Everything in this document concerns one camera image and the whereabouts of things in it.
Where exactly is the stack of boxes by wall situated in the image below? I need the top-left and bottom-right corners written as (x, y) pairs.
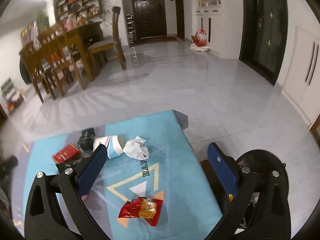
top-left (1, 77), bottom-right (25, 114)

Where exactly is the dark entrance door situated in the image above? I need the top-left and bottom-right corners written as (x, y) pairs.
top-left (132, 0), bottom-right (167, 40)

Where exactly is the wooden dining table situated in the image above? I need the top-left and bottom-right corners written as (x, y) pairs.
top-left (56, 21), bottom-right (102, 82)

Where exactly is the brown wooden board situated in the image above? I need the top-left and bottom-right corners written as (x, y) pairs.
top-left (200, 159), bottom-right (225, 208)

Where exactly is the dark green crumpled wrapper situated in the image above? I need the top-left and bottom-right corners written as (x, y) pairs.
top-left (78, 127), bottom-right (95, 151)

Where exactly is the red white bag on floor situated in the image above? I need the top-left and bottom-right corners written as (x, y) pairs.
top-left (189, 29), bottom-right (210, 52)

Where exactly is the beige striped paper cup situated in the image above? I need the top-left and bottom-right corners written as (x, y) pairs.
top-left (93, 135), bottom-right (125, 159)

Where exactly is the wooden chair near left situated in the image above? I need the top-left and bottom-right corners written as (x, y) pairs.
top-left (19, 42), bottom-right (56, 103)

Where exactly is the white wall cabinet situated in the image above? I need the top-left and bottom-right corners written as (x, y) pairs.
top-left (195, 0), bottom-right (244, 59)

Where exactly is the wall display shelf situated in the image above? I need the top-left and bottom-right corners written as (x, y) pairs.
top-left (53, 0), bottom-right (103, 21)

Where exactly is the red gold snack wrapper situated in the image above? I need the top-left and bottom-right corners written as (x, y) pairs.
top-left (118, 197), bottom-right (163, 226)

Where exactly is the black round trash bin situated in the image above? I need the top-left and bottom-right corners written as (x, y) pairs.
top-left (228, 150), bottom-right (291, 239)

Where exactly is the green printed flat wrapper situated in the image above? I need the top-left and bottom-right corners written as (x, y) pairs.
top-left (56, 159), bottom-right (81, 173)

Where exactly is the wooden chair at table end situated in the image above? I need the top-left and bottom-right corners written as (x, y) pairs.
top-left (87, 6), bottom-right (126, 76)

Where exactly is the wooden chair middle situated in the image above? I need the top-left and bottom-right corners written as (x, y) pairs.
top-left (37, 28), bottom-right (86, 97)

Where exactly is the crumpled white tissue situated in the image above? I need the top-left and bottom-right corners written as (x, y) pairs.
top-left (123, 136), bottom-right (151, 160)

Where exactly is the red cigarette box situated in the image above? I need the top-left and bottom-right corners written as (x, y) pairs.
top-left (52, 144), bottom-right (80, 164)

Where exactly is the light blue play mat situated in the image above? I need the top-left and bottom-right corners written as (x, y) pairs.
top-left (23, 111), bottom-right (222, 239)

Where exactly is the dark glass door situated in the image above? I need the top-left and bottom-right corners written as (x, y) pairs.
top-left (239, 0), bottom-right (288, 85)

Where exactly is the metal step ladder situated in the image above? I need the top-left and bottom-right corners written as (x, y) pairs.
top-left (125, 14), bottom-right (138, 65)

